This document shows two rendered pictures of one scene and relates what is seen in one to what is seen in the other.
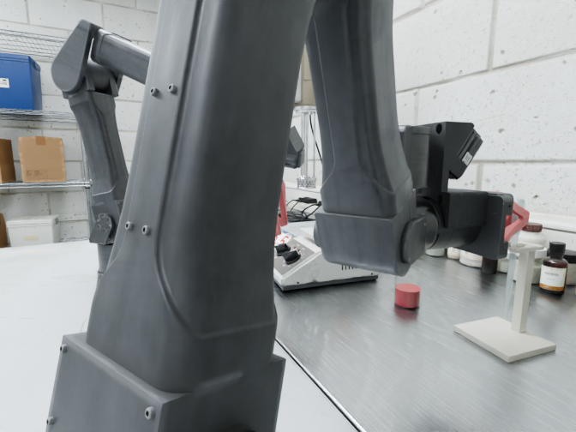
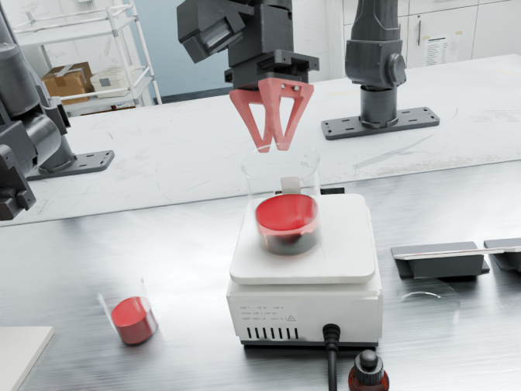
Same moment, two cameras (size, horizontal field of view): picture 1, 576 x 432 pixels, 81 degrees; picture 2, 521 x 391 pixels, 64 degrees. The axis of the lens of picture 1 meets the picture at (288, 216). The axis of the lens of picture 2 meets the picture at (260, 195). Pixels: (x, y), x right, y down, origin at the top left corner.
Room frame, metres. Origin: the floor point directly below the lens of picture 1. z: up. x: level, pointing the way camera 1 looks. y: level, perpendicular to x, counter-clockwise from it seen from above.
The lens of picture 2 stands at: (0.80, -0.37, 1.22)
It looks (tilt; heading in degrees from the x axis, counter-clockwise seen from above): 32 degrees down; 121
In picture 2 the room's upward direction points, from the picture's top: 9 degrees counter-clockwise
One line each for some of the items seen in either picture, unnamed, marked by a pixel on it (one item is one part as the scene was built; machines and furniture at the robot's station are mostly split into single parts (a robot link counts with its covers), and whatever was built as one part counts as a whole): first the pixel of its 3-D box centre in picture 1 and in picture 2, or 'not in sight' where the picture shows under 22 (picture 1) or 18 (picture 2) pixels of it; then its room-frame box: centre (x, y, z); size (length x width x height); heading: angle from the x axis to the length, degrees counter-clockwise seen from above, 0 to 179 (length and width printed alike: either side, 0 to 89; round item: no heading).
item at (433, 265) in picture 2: not in sight; (441, 250); (0.78, -0.01, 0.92); 0.09 x 0.06 x 0.04; 23
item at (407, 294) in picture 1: (407, 286); (129, 309); (0.52, -0.19, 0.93); 0.04 x 0.04 x 0.06
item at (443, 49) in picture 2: not in sight; (440, 58); (0.55, 2.50, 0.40); 0.24 x 0.01 x 0.30; 27
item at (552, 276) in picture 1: (555, 267); not in sight; (0.57, -0.47, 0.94); 0.04 x 0.04 x 0.09
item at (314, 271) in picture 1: (324, 255); (307, 252); (0.66, -0.07, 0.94); 0.22 x 0.13 x 0.08; 109
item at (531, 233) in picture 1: (529, 247); not in sight; (0.69, -0.51, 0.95); 0.06 x 0.06 x 0.10
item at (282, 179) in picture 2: not in sight; (287, 205); (0.66, -0.11, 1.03); 0.07 x 0.06 x 0.08; 146
